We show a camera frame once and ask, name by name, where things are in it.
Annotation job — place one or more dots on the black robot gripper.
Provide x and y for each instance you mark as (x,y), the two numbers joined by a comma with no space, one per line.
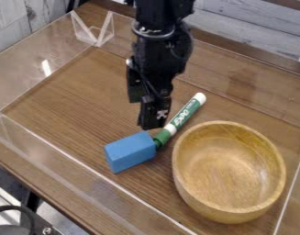
(158,60)

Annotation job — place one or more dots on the green Expo marker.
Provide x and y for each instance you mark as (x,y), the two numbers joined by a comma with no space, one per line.
(179,119)

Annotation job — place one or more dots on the blue foam block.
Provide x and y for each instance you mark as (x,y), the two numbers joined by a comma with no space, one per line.
(130,151)

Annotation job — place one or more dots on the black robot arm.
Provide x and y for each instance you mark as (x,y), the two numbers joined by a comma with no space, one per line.
(158,18)

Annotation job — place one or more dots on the brown wooden bowl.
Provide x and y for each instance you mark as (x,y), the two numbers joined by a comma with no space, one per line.
(229,171)

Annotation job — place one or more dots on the clear acrylic enclosure wall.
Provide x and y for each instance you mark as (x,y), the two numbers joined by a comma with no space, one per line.
(65,108)

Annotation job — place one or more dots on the clear acrylic triangle bracket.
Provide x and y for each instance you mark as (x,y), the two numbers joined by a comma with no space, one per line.
(93,35)

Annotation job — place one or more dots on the black metal table frame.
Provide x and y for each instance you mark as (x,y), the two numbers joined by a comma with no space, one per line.
(26,214)

